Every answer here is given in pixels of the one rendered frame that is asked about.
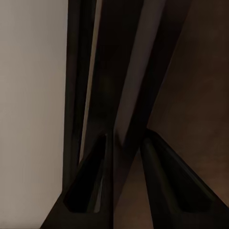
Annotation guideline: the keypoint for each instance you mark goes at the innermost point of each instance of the cabinet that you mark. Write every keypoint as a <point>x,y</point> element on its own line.
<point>138,64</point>

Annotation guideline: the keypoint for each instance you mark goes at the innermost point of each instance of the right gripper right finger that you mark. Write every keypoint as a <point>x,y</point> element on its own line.
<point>178,197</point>

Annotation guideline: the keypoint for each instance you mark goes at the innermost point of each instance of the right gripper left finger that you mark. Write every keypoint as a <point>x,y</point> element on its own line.
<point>69,211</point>

